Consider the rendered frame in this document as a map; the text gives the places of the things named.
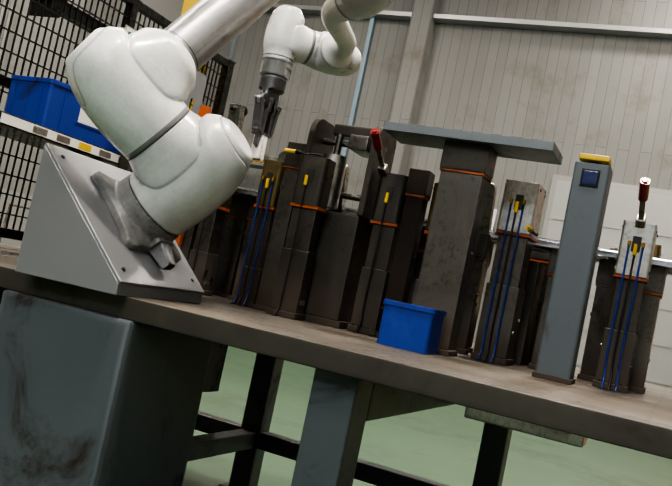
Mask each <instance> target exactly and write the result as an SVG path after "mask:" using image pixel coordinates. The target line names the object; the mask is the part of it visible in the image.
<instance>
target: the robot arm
mask: <svg viewBox="0 0 672 486"><path fill-rule="evenodd" d="M278 1H280V0H200V1H199V2H198V3H196V4H195V5H194V6H193V7H191V8H190V9H189V10H188V11H186V12H185V13H184V14H183V15H181V16H180V17H179V18H178V19H176V20H175V21H174V22H173V23H171V24H170V25H169V26H168V27H166V28H165V29H164V30H162V29H156V28H142V29H140V30H139V31H136V32H134V33H131V34H129V35H128V34H127V33H126V32H125V30H124V29H122V28H118V27H110V26H109V27H106V28H97V29H96V30H94V31H93V32H92V33H91V34H90V35H89V36H88V37H87V38H86V39H85V40H84V41H83V42H82V43H81V44H80V45H79V46H78V47H77V48H76V49H75V50H74V51H73V52H72V53H71V54H70V55H69V56H68V57H67V58H66V61H65V63H66V70H67V78H68V82H69V84H70V87H71V89H72V91H73V94H74V96H75V97H76V99H77V101H78V103H79V104H80V106H81V108H82V109H83V111H84V112H85V113H86V115H87V116H88V117H89V119H90V120H91V121H92V122H93V124H94V125H95V126H96V127H97V128H98V130H99V131H100V132H101V133H102V134H103V135H104V136H105V138H106V139H107V140H108V141H109V142H110V143H111V144H112V145H113V146H114V147H115V148H116V149H117V150H118V151H120V152H121V153H122V154H123V155H124V157H125V158H126V159H127V160H128V161H129V163H130V165H131V168H132V170H133V173H131V174H130V175H128V176H127V177H125V178H124V179H122V180H121V181H120V180H116V179H113V178H111V177H109V176H107V175H106V174H104V173H102V172H100V171H97V172H95V173H94V174H93V175H92V179H93V181H94V183H95V184H96V186H97V187H98V189H99V191H100V192H101V194H102V197H103V199H104V201H105V203H106V205H107V207H108V209H109V211H110V213H111V215H112V217H113V219H114V221H115V223H116V225H117V228H118V230H119V232H120V235H121V239H122V242H123V243H124V245H125V246H126V247H127V248H128V249H130V250H140V251H143V252H147V253H150V254H151V255H152V256H153V258H154V259H155V260H156V262H157V263H158V265H159V266H160V267H161V269H162V270H164V271H167V270H171V269H172V268H174V267H175V265H176V263H177V262H179V261H180V260H181V255H180V253H179V251H178V249H177V248H176V246H175V244H174V242H173V241H174V240H175V239H176V238H177V237H178V236H179V235H181V234H182V233H183V232H185V231H186V230H188V229H189V228H191V227H193V226H194V225H196V224H198V223H199V222H201V221H202V220H203V219H205V218H206V217H208V216H209V215H210V214H212V213H213V212H214V211H215V210H217V209H218V208H219V207H220V206H221V205H222V204H224V203H225V202H226V201H227V200H228V199H229V198H230V197H231V196H232V195H233V193H234V192H235V191H236V190H237V188H238V187H239V185H240V184H241V182H242V180H243V178H244V177H245V175H246V173H247V171H248V169H249V167H250V164H251V161H252V158H253V159H259V158H260V160H262V161H263V159H264V154H265V149H266V145H267V140H268V138H269V139H271V138H272V136H273V133H274V130H275V126H276V123H277V120H278V117H279V114H280V112H281V110H282V108H281V107H279V106H278V103H279V96H280V95H283V94H284V92H285V88H286V82H287V81H289V80H290V76H291V72H292V67H293V63H294V62H295V63H300V64H303V65H306V66H308V67H310V68H312V69H314V70H317V71H320V72H323V73H326V74H330V75H334V76H350V75H353V74H354V73H355V72H356V71H357V70H358V69H359V67H360V65H361V53H360V51H359V50H358V48H357V47H356V38H355V35H354V33H353V31H352V29H351V27H350V24H349V22H348V21H359V20H362V19H367V18H371V17H373V16H375V15H377V14H378V13H380V12H382V11H383V10H385V9H386V8H387V7H388V6H389V5H390V4H391V3H392V2H393V1H394V0H326V1H325V3H324V5H323V7H322V10H321V18H322V22H323V24H324V26H325V28H326V29H327V31H328V32H325V31H324V32H317V31H314V30H311V29H309V28H308V27H306V26H304V23H305V20H304V16H303V14H302V11H301V10H300V9H299V8H297V7H293V6H289V5H281V6H279V7H277V8H276V9H275V10H274V11H273V13H272V15H271V17H270V20H269V22H268V25H267V28H266V32H265V36H264V43H263V48H264V52H263V57H262V62H261V67H260V71H259V73H260V75H261V76H262V77H261V78H260V83H259V89H260V90H261V93H260V95H255V106H254V113H253V120H252V128H251V129H252V130H254V131H251V132H252V134H254V139H253V143H252V147H251V148H250V146H249V144H248V142H247V140H246V139H245V137H244V135H243V134H242V132H241V131H240V130H239V128H238V127H237V126H236V125H235V124H234V123H233V122H232V121H230V120H229V119H226V118H224V117H222V116H220V115H216V114H206V115H204V116H203V117H200V116H199V115H197V114H196V113H194V112H193V111H191V110H190V109H189V108H188V107H187V105H186V104H185V103H184V102H185V101H186V100H187V98H188V97H189V95H190V93H191V92H192V91H193V90H194V88H195V83H196V71H197V70H199V69H200V68H201V67H202V66H203V65H204V64H206V63H207V62H208V61H209V60H210V59H211V58H213V57H214V56H215V55H216V54H217V53H218V52H220V51H221V50H222V49H223V48H224V47H226V46H227V45H228V44H229V43H230V42H231V41H233V40H234V39H235V38H236V37H237V36H238V35H240V34H241V33H242V32H243V31H244V30H246V29H247V28H248V27H249V26H250V25H251V24H253V23H254V22H255V21H256V20H257V19H258V18H260V17H261V16H262V15H263V14H264V13H265V12H267V11H268V10H269V9H270V8H271V7H273V6H274V5H275V4H276V3H277V2H278ZM270 111H271V112H270Z"/></svg>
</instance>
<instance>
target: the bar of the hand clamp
mask: <svg viewBox="0 0 672 486"><path fill-rule="evenodd" d="M247 114H248V108H247V107H246V106H244V105H242V104H234V103H230V107H229V114H228V119H229V120H230V121H232V122H233V123H234V124H235V125H236V126H237V127H238V128H239V130H240V131H241V132H242V126H243V119H244V116H246V115H247Z"/></svg>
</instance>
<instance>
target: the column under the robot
mask: <svg viewBox="0 0 672 486"><path fill-rule="evenodd" d="M212 347H213V342H212V341H208V340H204V339H200V338H196V337H192V336H189V335H185V334H181V333H177V332H173V331H169V330H165V329H161V328H157V327H153V326H150V325H146V324H142V323H138V322H134V321H130V320H126V319H122V318H118V317H114V316H111V315H107V314H103V313H99V312H95V311H91V310H87V309H83V308H79V307H76V306H72V305H68V304H64V303H60V302H56V301H52V300H48V299H44V298H40V297H37V296H33V295H29V294H25V293H21V292H17V291H13V290H4V292H3V295H2V299H1V304H0V486H182V484H183V479H184V475H185V470H186V466H187V461H188V457H189V452H190V447H191V443H192V438H193V434H194V429H195V425H196V420H197V415H198V411H199V406H200V402H201V397H202V392H203V388H204V383H205V379H206V374H207V370H208V365H209V360H210V356H211V351H212Z"/></svg>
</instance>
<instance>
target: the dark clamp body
mask: <svg viewBox="0 0 672 486"><path fill-rule="evenodd" d="M407 180H408V176H406V175H400V174H394V173H387V176H386V177H385V176H380V180H379V185H378V190H377V195H376V199H375V204H374V209H373V214H372V218H371V220H370V223H372V224H373V228H372V232H371V237H370V242H369V247H368V252H367V256H366V261H365V267H362V270H361V274H360V279H359V284H358V289H357V294H356V298H355V303H354V308H353V313H352V317H351V322H350V324H348V326H347V330H349V331H353V332H355V333H362V334H367V335H371V336H375V335H376V331H378V332H379V327H380V322H381V317H382V312H383V307H384V303H383V302H384V299H385V297H386V293H387V288H388V283H389V278H390V273H391V268H392V264H393V259H394V254H395V249H396V244H397V239H398V235H399V230H400V225H401V220H402V215H403V210H404V205H405V201H406V195H405V190H406V185H407Z"/></svg>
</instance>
